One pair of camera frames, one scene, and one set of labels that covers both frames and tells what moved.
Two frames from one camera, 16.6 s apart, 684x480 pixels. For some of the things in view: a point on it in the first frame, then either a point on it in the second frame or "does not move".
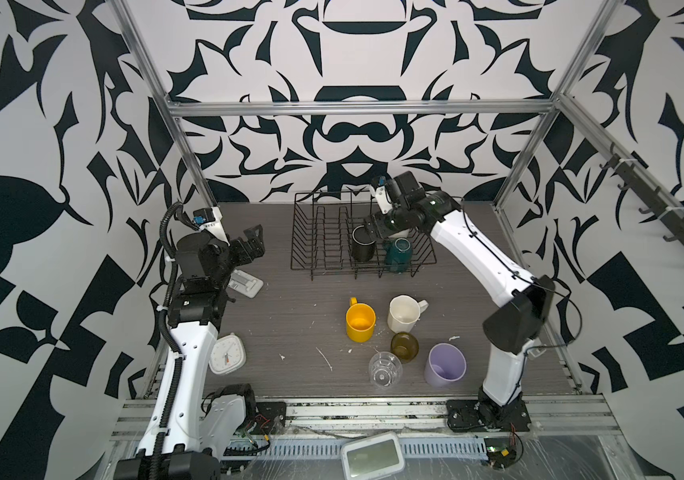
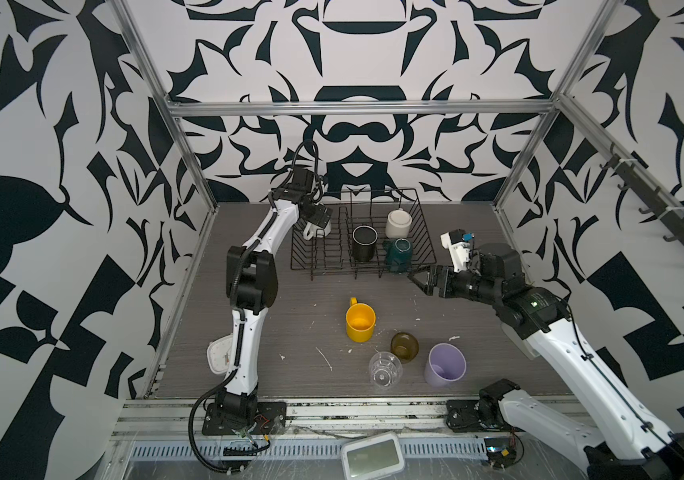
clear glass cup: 385,369 does not move
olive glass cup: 405,345 does not move
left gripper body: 237,254 -> 316,214
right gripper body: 388,224 -> 467,285
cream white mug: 404,312 -> 312,230
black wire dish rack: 334,235 does not move
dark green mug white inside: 398,254 does not move
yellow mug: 360,321 does not move
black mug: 363,246 does not move
